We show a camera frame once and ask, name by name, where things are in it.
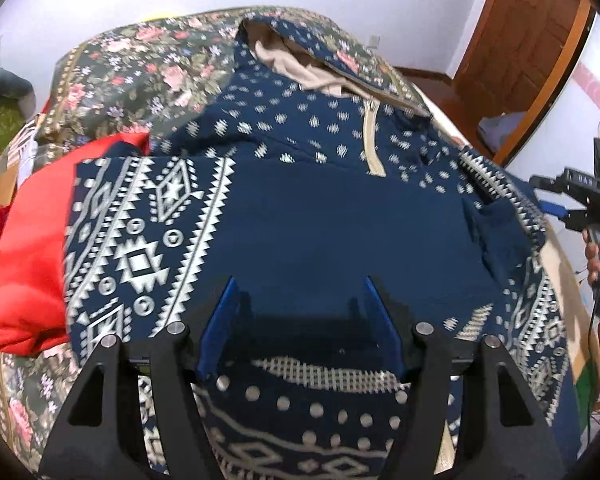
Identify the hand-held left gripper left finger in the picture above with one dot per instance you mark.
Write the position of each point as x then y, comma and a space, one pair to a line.
220, 330

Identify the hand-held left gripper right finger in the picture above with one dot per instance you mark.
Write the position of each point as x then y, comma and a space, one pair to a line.
380, 325

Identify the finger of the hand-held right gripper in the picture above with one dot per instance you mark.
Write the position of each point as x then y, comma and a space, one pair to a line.
560, 183
572, 217

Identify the navy patterned hoodie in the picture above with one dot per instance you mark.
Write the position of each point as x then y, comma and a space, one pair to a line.
330, 220

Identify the person's right hand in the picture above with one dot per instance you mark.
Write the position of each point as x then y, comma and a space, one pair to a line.
592, 260

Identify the grey cloth pile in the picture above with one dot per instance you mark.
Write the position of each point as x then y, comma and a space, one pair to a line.
500, 130

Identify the brown wooden door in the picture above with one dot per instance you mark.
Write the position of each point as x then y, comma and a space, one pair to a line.
525, 35

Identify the red folded garment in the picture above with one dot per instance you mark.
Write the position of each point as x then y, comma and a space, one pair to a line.
30, 260

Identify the white patterned cloth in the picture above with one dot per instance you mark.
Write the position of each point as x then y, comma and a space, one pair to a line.
25, 155

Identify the floral bedspread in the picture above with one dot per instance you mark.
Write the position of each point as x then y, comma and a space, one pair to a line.
130, 75

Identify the grey plush toy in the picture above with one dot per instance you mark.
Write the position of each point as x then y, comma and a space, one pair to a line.
5, 85

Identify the pink wall decoration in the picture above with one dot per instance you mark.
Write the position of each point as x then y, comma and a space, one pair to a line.
597, 90

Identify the white wall socket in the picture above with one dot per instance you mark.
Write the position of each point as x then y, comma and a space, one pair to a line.
375, 39

